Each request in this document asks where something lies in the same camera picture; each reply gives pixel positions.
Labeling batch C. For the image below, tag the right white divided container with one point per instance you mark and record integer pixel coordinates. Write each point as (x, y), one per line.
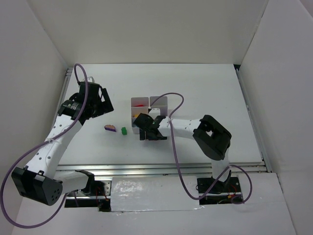
(160, 103)

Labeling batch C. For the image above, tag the white taped front panel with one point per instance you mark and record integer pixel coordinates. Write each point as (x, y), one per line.
(138, 194)

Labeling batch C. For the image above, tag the small green lego brick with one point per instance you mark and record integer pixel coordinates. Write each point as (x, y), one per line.
(124, 131)

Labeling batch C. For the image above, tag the left white divided container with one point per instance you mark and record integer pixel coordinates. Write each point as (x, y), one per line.
(135, 110)

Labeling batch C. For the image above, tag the white divided container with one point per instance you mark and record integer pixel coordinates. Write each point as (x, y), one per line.
(160, 103)
(135, 110)

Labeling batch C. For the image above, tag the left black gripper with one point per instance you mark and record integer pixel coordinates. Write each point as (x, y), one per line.
(102, 101)

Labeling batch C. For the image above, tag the aluminium table rail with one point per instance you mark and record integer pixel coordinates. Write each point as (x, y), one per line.
(140, 170)

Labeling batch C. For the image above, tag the purple arched lego with print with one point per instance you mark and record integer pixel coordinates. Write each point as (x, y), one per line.
(111, 128)

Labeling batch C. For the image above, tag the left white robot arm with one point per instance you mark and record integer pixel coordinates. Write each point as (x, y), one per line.
(38, 180)

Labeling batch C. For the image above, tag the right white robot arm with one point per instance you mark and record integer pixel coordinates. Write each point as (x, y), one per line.
(212, 138)

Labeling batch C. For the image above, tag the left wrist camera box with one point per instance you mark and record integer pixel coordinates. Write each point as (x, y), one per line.
(91, 79)

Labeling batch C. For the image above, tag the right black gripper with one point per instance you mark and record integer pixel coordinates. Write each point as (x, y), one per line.
(148, 132)

